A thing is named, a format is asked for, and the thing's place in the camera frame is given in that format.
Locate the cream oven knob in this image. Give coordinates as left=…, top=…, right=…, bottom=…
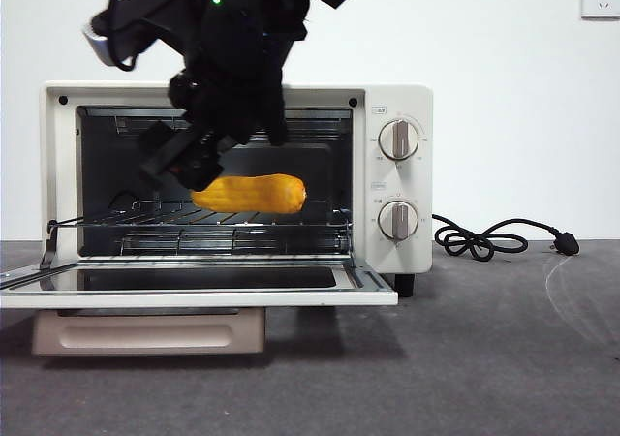
left=378, top=119, right=420, bottom=161
left=377, top=201, right=419, bottom=240

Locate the yellow corn cob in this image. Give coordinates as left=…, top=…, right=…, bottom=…
left=190, top=173, right=308, bottom=213

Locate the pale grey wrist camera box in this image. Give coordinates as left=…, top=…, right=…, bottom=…
left=81, top=22, right=115, bottom=67

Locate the black camera cable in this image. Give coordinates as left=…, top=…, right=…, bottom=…
left=105, top=0, right=146, bottom=73

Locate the metal wire oven rack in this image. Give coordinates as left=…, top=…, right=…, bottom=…
left=47, top=198, right=355, bottom=258

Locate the cream Toshiba toaster oven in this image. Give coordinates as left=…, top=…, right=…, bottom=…
left=39, top=80, right=434, bottom=297

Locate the black power cable with plug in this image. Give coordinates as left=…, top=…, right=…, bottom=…
left=431, top=212, right=580, bottom=263

